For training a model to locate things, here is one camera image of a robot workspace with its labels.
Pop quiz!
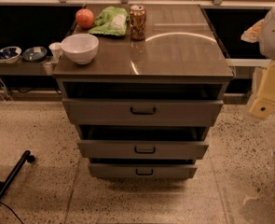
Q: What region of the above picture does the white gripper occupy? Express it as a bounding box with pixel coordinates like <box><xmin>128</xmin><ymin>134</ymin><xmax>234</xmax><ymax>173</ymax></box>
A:
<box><xmin>248</xmin><ymin>63</ymin><xmax>275</xmax><ymax>119</ymax></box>

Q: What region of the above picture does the grey top drawer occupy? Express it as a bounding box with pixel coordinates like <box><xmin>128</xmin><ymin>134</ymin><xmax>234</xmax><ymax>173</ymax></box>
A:
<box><xmin>62</xmin><ymin>98</ymin><xmax>223</xmax><ymax>127</ymax></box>

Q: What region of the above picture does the grey drawer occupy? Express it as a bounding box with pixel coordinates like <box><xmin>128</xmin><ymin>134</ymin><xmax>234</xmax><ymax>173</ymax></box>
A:
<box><xmin>77</xmin><ymin>140</ymin><xmax>208</xmax><ymax>160</ymax></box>
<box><xmin>62</xmin><ymin>98</ymin><xmax>223</xmax><ymax>127</ymax></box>
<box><xmin>89</xmin><ymin>163</ymin><xmax>197</xmax><ymax>179</ymax></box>

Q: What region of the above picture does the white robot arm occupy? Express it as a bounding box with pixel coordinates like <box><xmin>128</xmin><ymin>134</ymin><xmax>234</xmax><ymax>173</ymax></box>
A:
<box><xmin>241</xmin><ymin>5</ymin><xmax>275</xmax><ymax>120</ymax></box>

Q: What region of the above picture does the grey drawer cabinet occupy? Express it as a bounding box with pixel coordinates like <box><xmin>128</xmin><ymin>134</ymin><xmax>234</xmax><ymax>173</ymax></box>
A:
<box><xmin>51</xmin><ymin>3</ymin><xmax>234</xmax><ymax>180</ymax></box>

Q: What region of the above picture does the grey bottom drawer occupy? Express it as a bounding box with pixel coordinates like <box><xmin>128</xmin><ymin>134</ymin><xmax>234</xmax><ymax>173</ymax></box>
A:
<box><xmin>89</xmin><ymin>163</ymin><xmax>197</xmax><ymax>179</ymax></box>

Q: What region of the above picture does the grey middle drawer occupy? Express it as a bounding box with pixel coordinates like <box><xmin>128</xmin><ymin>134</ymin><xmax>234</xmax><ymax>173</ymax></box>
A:
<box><xmin>77</xmin><ymin>140</ymin><xmax>208</xmax><ymax>160</ymax></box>

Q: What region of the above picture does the gold soda can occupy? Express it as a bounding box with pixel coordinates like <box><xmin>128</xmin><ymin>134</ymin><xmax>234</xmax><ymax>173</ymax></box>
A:
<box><xmin>130</xmin><ymin>5</ymin><xmax>146</xmax><ymax>40</ymax></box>

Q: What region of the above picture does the green chip bag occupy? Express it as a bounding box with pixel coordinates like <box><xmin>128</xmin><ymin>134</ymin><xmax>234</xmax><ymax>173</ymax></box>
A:
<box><xmin>89</xmin><ymin>6</ymin><xmax>129</xmax><ymax>36</ymax></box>

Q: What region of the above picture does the white bowl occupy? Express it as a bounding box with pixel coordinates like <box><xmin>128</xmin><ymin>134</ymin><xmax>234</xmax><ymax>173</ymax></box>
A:
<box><xmin>61</xmin><ymin>34</ymin><xmax>99</xmax><ymax>64</ymax></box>

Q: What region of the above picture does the red apple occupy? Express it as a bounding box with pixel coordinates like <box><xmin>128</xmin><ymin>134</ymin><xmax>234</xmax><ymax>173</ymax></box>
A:
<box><xmin>76</xmin><ymin>8</ymin><xmax>95</xmax><ymax>29</ymax></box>

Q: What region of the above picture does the small white cup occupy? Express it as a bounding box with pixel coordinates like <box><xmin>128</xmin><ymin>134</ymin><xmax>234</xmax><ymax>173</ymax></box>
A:
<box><xmin>48</xmin><ymin>42</ymin><xmax>62</xmax><ymax>62</ymax></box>

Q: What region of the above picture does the dark green bowl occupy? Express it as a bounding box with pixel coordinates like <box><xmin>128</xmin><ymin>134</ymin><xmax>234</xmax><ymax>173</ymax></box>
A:
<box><xmin>22</xmin><ymin>47</ymin><xmax>48</xmax><ymax>63</ymax></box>

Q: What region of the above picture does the grey side shelf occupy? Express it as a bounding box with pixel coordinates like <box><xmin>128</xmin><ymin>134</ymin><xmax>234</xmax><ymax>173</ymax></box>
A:
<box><xmin>0</xmin><ymin>56</ymin><xmax>56</xmax><ymax>76</ymax></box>

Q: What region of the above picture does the blue patterned bowl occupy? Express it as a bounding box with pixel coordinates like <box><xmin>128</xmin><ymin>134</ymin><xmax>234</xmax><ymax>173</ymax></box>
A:
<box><xmin>0</xmin><ymin>47</ymin><xmax>21</xmax><ymax>63</ymax></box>

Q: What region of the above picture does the black chair leg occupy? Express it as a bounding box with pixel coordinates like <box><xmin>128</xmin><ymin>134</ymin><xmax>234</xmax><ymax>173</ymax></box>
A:
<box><xmin>0</xmin><ymin>150</ymin><xmax>35</xmax><ymax>202</ymax></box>

